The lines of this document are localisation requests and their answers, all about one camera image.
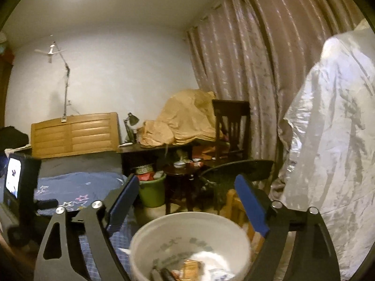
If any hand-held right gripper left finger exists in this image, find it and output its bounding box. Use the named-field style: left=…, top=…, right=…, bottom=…
left=34, top=174, right=140, bottom=281

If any dark round stool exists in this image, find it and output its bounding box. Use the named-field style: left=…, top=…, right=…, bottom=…
left=162, top=164, right=206, bottom=215

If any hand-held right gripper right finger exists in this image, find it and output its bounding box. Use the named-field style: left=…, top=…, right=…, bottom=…
left=234, top=174, right=342, bottom=281

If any black gold packet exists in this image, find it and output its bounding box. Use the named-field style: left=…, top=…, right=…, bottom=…
left=149, top=266, right=177, bottom=281

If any black mesh basket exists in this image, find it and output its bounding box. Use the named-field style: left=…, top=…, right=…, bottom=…
left=199, top=159, right=275, bottom=211

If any green plastic bin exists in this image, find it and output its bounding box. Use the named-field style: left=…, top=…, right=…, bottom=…
left=135, top=165, right=167, bottom=208

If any orange cloth cover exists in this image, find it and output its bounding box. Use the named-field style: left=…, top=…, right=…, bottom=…
left=139, top=89, right=223, bottom=148

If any dark wooden chair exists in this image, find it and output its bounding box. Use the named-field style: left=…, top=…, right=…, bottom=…
left=211, top=100, right=251, bottom=164

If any black clothes pile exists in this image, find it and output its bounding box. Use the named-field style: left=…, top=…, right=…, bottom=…
left=0, top=126, right=30, bottom=153

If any small wooden stool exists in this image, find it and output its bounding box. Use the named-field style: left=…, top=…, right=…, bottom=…
left=218, top=189, right=266, bottom=252

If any patterned beige curtain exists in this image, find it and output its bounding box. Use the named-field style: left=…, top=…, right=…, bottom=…
left=186, top=0, right=375, bottom=211

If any dark wooden desk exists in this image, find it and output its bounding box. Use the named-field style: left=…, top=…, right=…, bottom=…
left=117, top=139, right=229, bottom=177

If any metal pole stand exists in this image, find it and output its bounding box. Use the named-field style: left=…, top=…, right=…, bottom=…
left=54, top=42, right=72, bottom=122

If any wooden bed headboard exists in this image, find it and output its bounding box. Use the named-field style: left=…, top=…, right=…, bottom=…
left=31, top=112, right=121, bottom=159

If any grey bed sheet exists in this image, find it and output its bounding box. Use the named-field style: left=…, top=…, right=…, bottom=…
left=38, top=152, right=124, bottom=179

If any white black printed wrapper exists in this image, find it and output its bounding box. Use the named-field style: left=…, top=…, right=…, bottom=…
left=187, top=249, right=238, bottom=281

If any brown wooden wardrobe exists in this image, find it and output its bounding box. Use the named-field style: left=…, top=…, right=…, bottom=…
left=0, top=51, right=14, bottom=129

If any black desk lamp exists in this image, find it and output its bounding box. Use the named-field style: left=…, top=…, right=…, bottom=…
left=123, top=113, right=140, bottom=144

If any white plastic bucket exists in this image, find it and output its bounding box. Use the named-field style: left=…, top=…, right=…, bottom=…
left=129, top=212, right=253, bottom=281

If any ceiling fan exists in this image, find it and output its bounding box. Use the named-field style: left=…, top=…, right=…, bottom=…
left=34, top=43, right=67, bottom=64

